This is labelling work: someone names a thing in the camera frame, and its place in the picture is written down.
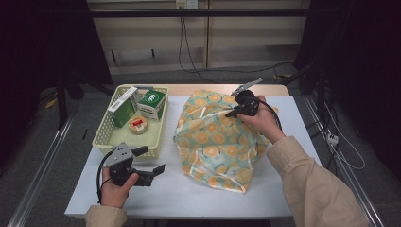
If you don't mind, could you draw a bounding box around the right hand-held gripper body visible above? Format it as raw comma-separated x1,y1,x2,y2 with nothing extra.
231,78,264,117

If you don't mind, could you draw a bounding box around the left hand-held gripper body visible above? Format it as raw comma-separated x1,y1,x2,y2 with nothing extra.
103,142,155,187

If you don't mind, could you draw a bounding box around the pale yellow plastic basket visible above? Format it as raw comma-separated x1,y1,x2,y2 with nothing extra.
92,84,169,160

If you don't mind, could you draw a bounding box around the round tin with red label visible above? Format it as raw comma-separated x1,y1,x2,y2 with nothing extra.
128,115,149,135

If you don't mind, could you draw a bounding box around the orange print cloth bag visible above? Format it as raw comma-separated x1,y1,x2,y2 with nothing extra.
173,89,280,194

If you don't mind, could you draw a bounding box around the tall green and white box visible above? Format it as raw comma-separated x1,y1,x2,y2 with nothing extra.
107,86,141,129

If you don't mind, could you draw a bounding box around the green topped cube box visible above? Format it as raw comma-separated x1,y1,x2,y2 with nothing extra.
137,89,167,122

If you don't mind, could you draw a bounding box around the person's right hand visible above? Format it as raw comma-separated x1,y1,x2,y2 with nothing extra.
236,95,287,145

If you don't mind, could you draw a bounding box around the person's left hand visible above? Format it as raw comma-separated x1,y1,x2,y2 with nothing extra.
100,166,140,209

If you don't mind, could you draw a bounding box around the white table sheet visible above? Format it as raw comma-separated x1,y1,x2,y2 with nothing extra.
64,95,323,220

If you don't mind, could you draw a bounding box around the black metal stand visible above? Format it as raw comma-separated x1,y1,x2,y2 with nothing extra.
55,72,84,131

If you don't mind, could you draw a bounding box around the white power strip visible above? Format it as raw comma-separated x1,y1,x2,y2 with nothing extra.
326,132,340,147

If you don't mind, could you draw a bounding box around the dark curtain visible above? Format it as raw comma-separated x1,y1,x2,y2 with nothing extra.
294,0,401,181
0,0,113,165

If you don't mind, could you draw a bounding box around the right hand-held gripper cable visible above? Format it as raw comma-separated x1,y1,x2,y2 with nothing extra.
252,96,283,131

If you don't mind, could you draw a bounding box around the hand-held gripper cable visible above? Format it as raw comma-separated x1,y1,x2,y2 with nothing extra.
252,96,283,131
96,150,114,204

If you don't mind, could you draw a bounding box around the left hand-held gripper cable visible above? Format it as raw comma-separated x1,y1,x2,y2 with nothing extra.
96,150,114,204

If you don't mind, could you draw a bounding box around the aluminium floor rail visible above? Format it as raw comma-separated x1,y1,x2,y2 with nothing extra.
304,96,386,227
6,116,75,227

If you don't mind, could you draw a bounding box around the black hanging cable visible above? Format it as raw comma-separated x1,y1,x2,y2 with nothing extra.
179,16,294,84

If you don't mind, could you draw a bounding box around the white wall socket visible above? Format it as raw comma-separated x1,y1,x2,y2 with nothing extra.
175,0,199,9

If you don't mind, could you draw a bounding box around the white floor cable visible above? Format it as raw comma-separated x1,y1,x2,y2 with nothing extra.
324,103,367,170

